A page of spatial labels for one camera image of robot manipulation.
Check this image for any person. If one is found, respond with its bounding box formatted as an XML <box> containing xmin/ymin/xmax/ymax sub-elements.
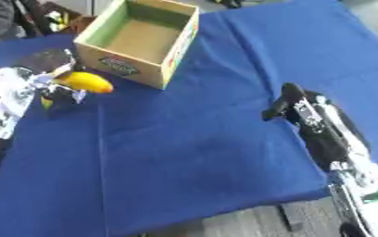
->
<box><xmin>0</xmin><ymin>0</ymin><xmax>44</xmax><ymax>43</ymax></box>

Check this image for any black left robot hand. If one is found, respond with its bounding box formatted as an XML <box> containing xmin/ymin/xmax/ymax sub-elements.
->
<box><xmin>14</xmin><ymin>47</ymin><xmax>91</xmax><ymax>111</ymax></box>

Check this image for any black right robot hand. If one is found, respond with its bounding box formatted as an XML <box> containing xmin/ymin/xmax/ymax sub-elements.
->
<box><xmin>260</xmin><ymin>81</ymin><xmax>374</xmax><ymax>172</ymax></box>

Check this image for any brown cardboard box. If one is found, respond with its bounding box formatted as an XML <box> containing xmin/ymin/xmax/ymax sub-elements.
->
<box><xmin>38</xmin><ymin>2</ymin><xmax>98</xmax><ymax>35</ymax></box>

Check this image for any yellow toy banana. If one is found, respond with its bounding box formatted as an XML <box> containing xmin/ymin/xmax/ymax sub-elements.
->
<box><xmin>38</xmin><ymin>71</ymin><xmax>115</xmax><ymax>109</ymax></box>

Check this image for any tan cardboard box green inside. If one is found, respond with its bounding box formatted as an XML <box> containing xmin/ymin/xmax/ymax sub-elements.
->
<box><xmin>72</xmin><ymin>0</ymin><xmax>202</xmax><ymax>91</ymax></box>

